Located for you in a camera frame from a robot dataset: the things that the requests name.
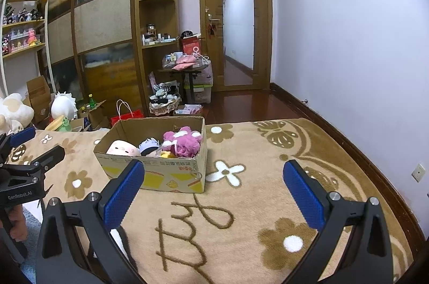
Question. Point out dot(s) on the red gift box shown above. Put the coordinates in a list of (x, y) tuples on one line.
[(191, 46)]

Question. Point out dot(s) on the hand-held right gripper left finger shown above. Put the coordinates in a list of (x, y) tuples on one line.
[(124, 193)]

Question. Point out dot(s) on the black and white striped plush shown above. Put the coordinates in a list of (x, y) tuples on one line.
[(162, 89)]

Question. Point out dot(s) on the green glass bottle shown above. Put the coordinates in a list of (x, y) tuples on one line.
[(91, 101)]

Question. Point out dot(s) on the cream plush with brown spots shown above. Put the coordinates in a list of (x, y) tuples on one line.
[(13, 109)]

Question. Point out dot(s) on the small wooden side table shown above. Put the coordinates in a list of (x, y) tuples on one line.
[(191, 70)]

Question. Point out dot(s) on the cream pink-cheeked cylinder plush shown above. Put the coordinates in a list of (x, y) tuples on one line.
[(122, 148)]

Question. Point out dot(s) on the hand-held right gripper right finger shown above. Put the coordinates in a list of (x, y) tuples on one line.
[(301, 197)]

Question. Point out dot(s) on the red hanging door charm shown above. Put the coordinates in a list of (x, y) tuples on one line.
[(211, 27)]

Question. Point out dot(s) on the yellow plush toy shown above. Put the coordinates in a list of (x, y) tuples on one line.
[(166, 155)]

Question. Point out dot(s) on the row of small figurines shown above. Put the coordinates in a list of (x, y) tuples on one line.
[(20, 15)]

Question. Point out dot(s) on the red paper bag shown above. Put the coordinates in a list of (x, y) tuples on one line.
[(129, 118)]

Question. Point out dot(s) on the white wall outlet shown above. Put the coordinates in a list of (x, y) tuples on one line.
[(419, 172)]

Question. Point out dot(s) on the lilac-haired blindfolded plush doll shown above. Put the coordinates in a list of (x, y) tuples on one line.
[(149, 145)]

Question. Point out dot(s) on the pink cloth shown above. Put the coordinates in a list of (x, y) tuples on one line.
[(186, 61)]

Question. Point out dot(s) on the white and yellow display shelf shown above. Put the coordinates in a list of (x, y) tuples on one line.
[(23, 47)]

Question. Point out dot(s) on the pile of small packets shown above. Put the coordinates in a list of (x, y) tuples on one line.
[(187, 109)]

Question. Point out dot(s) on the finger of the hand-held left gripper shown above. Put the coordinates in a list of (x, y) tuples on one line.
[(50, 155), (21, 136)]

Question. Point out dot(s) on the open brown cardboard box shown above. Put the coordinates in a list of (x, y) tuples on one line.
[(97, 116)]

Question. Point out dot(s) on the wooden door with glass panel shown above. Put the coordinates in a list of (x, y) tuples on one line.
[(261, 36)]

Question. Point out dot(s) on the wooden wardrobe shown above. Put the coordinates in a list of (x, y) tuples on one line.
[(100, 22)]

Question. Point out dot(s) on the white-haired plush head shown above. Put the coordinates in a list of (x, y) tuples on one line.
[(63, 104)]

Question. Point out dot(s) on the person's left hand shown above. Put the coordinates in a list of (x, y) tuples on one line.
[(18, 223)]

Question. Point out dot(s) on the clear plastic storage bin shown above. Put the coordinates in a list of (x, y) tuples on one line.
[(201, 86)]

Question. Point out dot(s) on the printed cardboard box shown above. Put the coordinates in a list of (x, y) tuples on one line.
[(161, 170)]

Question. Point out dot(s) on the tall open cardboard box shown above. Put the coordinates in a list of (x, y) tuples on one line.
[(37, 93)]

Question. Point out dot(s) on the green frog plush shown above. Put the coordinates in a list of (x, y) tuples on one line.
[(65, 124)]

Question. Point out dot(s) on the beige floral printed blanket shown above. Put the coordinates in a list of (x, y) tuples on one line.
[(234, 203)]

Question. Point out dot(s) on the magenta and white plush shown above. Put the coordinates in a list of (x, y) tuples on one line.
[(182, 143)]

